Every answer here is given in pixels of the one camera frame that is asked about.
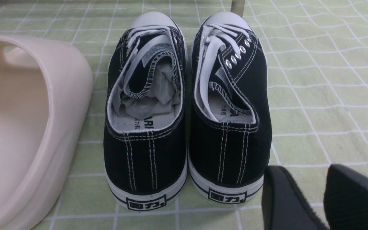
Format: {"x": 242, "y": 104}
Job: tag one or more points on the right cream foam slide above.
{"x": 45, "y": 90}

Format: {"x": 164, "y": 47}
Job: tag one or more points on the metal shoe rack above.
{"x": 237, "y": 7}

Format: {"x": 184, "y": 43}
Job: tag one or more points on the black canvas sneaker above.
{"x": 231, "y": 130}
{"x": 144, "y": 133}

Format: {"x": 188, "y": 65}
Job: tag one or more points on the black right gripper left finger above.
{"x": 284, "y": 206}

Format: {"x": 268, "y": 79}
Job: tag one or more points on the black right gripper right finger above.
{"x": 346, "y": 199}

